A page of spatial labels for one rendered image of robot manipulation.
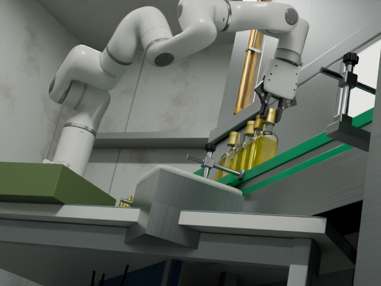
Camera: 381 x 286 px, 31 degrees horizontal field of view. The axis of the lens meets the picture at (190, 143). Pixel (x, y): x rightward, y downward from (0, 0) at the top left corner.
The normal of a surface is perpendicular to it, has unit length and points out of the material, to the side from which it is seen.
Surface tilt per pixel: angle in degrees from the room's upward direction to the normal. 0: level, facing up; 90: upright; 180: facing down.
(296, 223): 90
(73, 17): 180
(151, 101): 90
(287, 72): 105
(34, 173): 90
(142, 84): 90
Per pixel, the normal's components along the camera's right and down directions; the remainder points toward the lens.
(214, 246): -0.45, -0.41
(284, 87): 0.32, 0.05
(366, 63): -0.90, -0.32
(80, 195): 0.87, 0.00
